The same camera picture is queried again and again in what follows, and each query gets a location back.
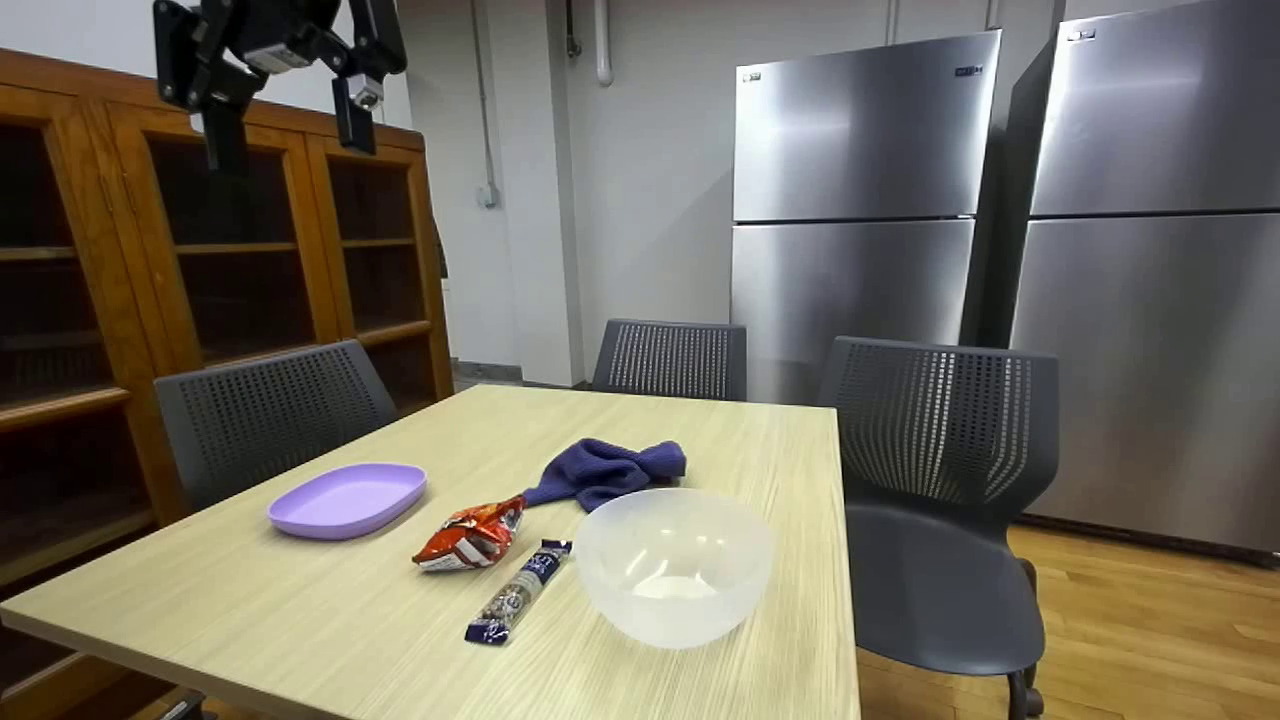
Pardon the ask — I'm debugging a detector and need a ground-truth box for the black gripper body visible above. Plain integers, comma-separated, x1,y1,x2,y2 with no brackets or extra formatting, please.
150,0,408,111

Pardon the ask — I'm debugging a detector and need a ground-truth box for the orange Doritos chip packet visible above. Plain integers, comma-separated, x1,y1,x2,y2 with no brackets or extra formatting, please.
413,494,524,573

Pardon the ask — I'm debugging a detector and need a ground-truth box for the right stainless steel refrigerator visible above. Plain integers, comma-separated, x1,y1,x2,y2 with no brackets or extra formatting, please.
1009,0,1280,560

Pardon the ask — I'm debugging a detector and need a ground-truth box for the translucent white plastic bowl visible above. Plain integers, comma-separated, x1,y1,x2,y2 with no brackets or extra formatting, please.
572,486,774,648

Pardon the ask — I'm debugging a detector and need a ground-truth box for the grey chair right side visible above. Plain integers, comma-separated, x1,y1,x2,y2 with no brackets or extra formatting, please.
818,335,1060,720

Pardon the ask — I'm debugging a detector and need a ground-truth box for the grey chair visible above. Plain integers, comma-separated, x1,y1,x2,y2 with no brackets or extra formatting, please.
156,340,397,508
818,335,1060,720

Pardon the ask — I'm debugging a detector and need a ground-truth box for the dark blue cloth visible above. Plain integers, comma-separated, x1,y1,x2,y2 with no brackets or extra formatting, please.
521,439,688,511

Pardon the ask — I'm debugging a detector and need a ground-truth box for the left stainless steel refrigerator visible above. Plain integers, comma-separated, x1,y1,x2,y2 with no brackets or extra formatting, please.
730,32,999,405

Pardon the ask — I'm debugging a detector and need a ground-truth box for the stainless steel refrigerator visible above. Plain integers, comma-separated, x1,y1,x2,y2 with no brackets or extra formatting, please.
1009,0,1280,560
730,32,999,405

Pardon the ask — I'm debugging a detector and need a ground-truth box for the dark blue nut bar packet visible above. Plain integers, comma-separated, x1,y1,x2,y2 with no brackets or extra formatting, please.
464,540,572,648

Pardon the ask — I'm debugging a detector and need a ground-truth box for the grey chair left side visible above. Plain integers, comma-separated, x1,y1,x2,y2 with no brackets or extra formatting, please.
156,340,397,508

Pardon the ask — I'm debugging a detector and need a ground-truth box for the wooden glass door cabinet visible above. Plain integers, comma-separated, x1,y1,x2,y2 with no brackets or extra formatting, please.
0,46,454,720

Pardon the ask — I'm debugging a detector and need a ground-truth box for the purple plastic plate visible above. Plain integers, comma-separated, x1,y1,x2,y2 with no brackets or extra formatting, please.
268,464,429,540

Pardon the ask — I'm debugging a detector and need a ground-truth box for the grey chair far end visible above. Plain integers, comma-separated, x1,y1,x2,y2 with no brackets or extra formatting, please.
590,321,749,401

